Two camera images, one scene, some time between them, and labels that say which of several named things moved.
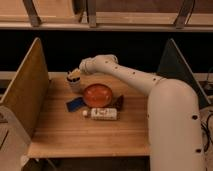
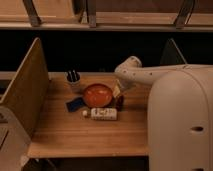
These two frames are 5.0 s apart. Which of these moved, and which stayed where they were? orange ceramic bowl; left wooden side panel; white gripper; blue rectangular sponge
Moved: white gripper
Stayed: blue rectangular sponge; orange ceramic bowl; left wooden side panel
